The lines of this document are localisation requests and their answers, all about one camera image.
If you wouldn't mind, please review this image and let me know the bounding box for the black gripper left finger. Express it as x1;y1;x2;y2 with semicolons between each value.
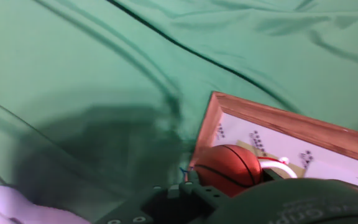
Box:
94;170;229;224

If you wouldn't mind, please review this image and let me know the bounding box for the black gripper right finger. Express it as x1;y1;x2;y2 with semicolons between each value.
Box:
261;167;284;183

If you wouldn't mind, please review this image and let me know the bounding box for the small orange toy basketball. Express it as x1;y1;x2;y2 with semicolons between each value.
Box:
194;144;264;198

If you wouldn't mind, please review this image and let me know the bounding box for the wooden framed basketball backboard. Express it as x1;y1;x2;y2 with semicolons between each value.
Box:
185;91;358;192

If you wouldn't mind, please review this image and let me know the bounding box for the white hoop with net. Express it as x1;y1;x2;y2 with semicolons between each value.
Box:
257;156;298;179

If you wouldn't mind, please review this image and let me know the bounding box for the white cloth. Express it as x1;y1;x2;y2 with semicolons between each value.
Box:
0;172;91;224

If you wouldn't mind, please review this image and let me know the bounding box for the green cloth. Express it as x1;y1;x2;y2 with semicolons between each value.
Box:
0;0;358;224

